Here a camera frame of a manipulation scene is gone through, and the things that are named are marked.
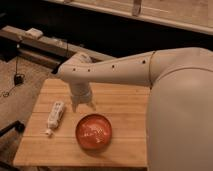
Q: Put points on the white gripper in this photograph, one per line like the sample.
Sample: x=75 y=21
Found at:
x=81 y=93

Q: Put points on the white plastic bottle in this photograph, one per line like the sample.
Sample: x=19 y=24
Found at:
x=54 y=117

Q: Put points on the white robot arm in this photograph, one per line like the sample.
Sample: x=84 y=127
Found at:
x=179 y=119

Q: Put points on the red ceramic bowl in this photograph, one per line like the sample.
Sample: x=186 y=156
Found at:
x=93 y=132

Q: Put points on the wooden table board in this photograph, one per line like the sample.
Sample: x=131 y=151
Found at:
x=123 y=106

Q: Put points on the black table leg bar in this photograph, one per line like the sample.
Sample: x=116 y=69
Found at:
x=17 y=125

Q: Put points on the black power adapter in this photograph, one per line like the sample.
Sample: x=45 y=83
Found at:
x=18 y=80

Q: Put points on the long metal beam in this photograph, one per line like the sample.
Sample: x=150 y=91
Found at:
x=52 y=45

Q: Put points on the white box on beam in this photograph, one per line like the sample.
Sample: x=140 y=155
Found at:
x=35 y=33

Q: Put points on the wooden shelf ledge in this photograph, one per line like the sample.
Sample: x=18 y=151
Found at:
x=193 y=15

